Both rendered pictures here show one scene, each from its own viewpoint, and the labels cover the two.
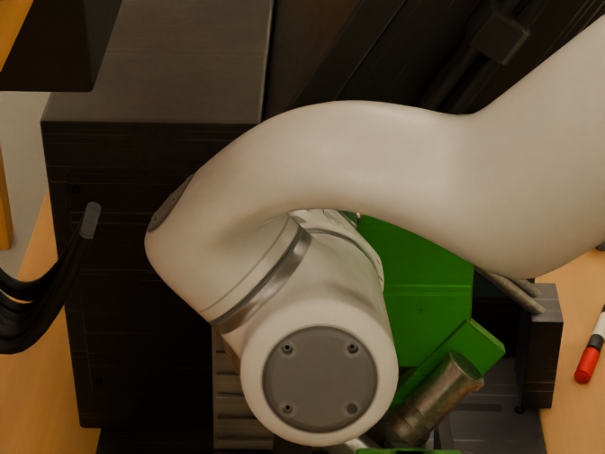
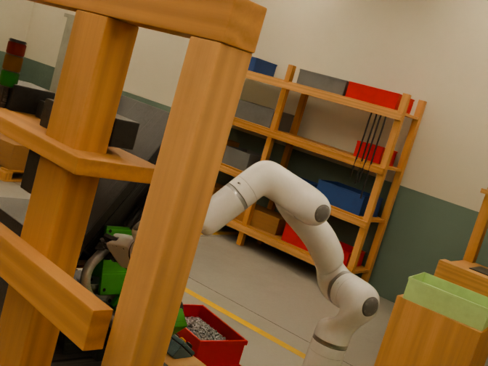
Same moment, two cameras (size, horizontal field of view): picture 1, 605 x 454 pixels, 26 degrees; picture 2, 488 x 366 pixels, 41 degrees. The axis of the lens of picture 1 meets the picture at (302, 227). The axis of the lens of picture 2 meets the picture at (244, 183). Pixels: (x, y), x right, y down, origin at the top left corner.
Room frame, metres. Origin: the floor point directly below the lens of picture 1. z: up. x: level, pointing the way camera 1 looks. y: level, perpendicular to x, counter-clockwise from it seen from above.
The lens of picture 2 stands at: (-0.69, 1.20, 1.78)
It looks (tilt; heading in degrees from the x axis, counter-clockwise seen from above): 8 degrees down; 311
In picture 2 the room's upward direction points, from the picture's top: 16 degrees clockwise
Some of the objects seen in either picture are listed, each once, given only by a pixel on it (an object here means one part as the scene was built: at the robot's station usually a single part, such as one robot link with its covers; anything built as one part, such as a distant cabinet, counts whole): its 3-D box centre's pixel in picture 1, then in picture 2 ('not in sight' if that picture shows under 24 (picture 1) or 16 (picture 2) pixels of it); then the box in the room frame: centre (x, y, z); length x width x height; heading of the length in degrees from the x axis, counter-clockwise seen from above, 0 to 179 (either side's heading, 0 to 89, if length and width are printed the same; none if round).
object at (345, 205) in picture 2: not in sight; (274, 157); (4.30, -4.90, 1.10); 3.01 x 0.55 x 2.20; 6
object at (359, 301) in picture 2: not in sight; (347, 312); (0.35, -0.65, 1.19); 0.19 x 0.12 x 0.24; 162
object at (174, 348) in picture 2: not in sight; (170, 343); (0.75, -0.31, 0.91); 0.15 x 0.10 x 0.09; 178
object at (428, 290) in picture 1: (400, 221); (112, 256); (0.87, -0.08, 1.17); 0.13 x 0.12 x 0.20; 178
